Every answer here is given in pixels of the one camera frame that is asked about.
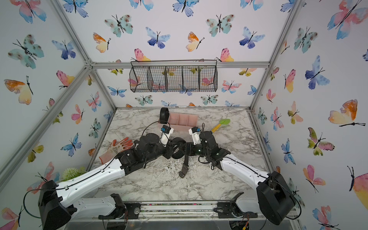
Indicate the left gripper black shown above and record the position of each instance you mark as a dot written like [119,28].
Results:
[168,149]

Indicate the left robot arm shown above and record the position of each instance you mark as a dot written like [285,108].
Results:
[60,203]

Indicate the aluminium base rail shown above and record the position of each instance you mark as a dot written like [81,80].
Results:
[187,211]

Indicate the black wire wall basket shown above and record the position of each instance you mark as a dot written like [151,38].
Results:
[175,76]

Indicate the pink compartment storage tray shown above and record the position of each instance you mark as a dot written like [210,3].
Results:
[181,122]

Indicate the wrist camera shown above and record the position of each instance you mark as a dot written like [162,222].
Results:
[166,132]
[195,134]

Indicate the black belt coil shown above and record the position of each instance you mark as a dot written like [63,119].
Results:
[181,148]

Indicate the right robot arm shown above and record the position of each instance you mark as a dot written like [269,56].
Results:
[274,198]

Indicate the green yellow toy shovel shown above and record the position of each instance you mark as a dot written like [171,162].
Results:
[222,122]

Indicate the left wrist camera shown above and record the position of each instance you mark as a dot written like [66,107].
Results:
[166,132]

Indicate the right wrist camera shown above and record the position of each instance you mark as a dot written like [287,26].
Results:
[195,134]

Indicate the potted artificial flower plant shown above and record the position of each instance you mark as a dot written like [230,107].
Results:
[71,173]

